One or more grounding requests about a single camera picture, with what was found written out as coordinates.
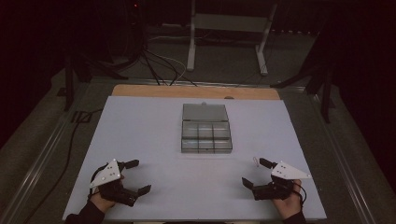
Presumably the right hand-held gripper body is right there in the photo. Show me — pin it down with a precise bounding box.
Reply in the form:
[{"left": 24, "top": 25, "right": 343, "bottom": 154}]
[{"left": 251, "top": 161, "right": 313, "bottom": 202}]

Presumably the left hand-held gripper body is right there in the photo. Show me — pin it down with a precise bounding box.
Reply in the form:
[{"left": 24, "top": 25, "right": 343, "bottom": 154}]
[{"left": 89, "top": 159, "right": 139, "bottom": 208}]

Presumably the person's left hand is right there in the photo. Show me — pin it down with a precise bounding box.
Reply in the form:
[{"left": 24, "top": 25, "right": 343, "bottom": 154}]
[{"left": 90, "top": 175, "right": 125, "bottom": 214}]

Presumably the person's right hand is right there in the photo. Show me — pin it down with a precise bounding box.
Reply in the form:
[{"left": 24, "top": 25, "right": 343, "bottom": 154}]
[{"left": 272, "top": 178, "right": 304, "bottom": 220}]

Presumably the white table mat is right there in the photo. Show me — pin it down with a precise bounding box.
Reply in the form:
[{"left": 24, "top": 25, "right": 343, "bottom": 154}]
[{"left": 62, "top": 95, "right": 328, "bottom": 222}]

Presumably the clear plastic compartment box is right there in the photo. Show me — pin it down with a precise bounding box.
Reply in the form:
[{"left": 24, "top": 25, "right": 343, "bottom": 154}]
[{"left": 180, "top": 103, "right": 233, "bottom": 155}]

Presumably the black metal stand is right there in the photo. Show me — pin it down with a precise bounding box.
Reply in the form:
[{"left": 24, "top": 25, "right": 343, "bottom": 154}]
[
  {"left": 270, "top": 18, "right": 337, "bottom": 124},
  {"left": 56, "top": 52, "right": 129, "bottom": 112}
]

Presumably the white metal stand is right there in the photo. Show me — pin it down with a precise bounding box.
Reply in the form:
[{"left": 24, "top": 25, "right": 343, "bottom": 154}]
[{"left": 186, "top": 0, "right": 278, "bottom": 77}]

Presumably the left hand-held gripper cable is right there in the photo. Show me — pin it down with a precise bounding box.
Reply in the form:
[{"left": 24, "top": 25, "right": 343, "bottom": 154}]
[{"left": 88, "top": 163, "right": 108, "bottom": 200}]

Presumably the hand-held gripper cable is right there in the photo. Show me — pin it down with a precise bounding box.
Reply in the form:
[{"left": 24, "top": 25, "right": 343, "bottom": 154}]
[
  {"left": 88, "top": 163, "right": 108, "bottom": 200},
  {"left": 291, "top": 182, "right": 308, "bottom": 207}
]

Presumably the right hand-held gripper cable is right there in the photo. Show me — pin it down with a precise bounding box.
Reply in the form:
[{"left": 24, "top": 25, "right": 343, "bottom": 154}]
[{"left": 291, "top": 182, "right": 308, "bottom": 207}]

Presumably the black floor cable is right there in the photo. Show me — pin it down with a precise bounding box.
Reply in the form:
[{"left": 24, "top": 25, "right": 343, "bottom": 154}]
[{"left": 21, "top": 108, "right": 105, "bottom": 224}]

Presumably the metal floor rail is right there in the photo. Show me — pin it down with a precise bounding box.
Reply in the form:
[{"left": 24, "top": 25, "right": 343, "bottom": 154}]
[
  {"left": 306, "top": 90, "right": 379, "bottom": 224},
  {"left": 0, "top": 81, "right": 92, "bottom": 224}
]

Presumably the bundle of black cables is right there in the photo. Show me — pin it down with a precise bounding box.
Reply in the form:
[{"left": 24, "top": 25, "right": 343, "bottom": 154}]
[{"left": 136, "top": 46, "right": 199, "bottom": 88}]

